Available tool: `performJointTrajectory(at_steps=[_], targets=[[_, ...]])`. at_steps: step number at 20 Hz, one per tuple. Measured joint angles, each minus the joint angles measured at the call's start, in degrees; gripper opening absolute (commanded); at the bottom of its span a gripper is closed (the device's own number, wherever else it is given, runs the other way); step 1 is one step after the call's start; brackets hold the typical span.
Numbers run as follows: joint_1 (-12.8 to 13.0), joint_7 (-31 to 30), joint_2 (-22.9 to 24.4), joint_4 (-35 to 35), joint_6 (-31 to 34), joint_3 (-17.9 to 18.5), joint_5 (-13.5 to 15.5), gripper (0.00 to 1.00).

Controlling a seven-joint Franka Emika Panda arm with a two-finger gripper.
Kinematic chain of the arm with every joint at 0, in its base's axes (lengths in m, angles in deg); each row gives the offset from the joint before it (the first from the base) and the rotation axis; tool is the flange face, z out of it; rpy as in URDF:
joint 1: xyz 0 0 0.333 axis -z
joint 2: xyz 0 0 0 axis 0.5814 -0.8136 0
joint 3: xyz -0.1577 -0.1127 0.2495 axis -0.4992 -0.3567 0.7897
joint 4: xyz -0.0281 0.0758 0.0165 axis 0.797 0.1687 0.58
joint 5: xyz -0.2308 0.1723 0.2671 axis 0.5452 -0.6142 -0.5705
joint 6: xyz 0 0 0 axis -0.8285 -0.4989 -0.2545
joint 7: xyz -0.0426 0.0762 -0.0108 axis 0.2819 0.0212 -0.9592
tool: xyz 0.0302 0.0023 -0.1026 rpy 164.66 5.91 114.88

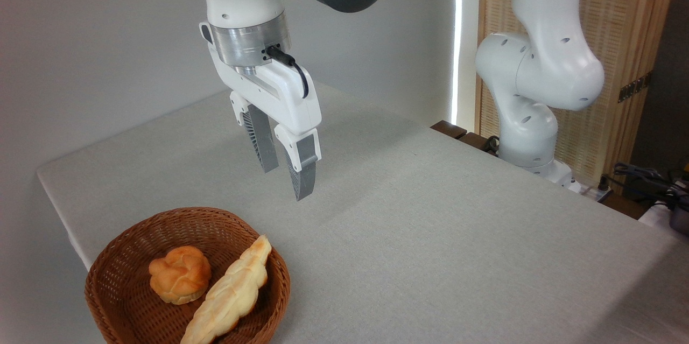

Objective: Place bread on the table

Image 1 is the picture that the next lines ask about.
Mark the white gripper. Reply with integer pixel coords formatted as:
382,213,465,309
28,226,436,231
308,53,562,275
199,22,322,202

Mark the black screen hinge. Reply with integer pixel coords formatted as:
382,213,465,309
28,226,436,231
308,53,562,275
617,72,652,104

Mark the brown wicker basket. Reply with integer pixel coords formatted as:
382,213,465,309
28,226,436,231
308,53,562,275
85,207,291,344

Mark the black cable bundle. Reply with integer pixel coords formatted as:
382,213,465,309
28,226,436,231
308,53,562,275
599,162,689,211

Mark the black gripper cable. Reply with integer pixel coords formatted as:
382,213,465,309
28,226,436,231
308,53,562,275
266,45,311,100

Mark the grey tablecloth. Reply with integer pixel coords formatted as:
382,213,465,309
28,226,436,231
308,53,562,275
37,81,689,344

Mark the white power strip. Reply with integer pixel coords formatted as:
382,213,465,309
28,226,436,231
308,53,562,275
571,181,615,203

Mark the round orange bread roll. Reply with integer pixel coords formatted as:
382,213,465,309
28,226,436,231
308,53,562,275
149,245,212,305

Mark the long pale braided bread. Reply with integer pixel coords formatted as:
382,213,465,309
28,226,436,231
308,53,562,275
180,234,272,344

